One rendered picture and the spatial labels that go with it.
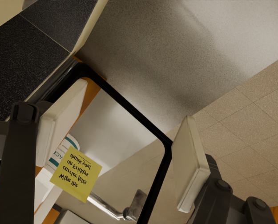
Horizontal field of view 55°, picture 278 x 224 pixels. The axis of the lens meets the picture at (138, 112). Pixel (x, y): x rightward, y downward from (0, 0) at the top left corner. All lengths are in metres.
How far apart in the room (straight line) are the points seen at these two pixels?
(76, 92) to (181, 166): 0.08
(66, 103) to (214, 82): 0.45
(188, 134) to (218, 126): 1.88
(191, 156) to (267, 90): 1.64
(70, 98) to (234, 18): 0.38
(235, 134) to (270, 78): 0.55
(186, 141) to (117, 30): 0.43
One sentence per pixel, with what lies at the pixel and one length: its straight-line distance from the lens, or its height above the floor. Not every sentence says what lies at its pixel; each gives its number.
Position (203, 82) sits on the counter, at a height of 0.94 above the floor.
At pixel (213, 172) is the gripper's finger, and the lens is 0.16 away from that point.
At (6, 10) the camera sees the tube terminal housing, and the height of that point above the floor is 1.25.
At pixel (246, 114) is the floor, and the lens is 1.93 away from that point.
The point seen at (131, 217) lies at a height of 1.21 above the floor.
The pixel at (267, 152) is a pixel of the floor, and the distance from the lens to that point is 2.20.
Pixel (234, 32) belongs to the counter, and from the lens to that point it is 0.51.
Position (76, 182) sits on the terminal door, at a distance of 0.50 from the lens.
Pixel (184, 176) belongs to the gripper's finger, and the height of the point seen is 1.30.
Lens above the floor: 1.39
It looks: 39 degrees down
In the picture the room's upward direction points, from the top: 151 degrees counter-clockwise
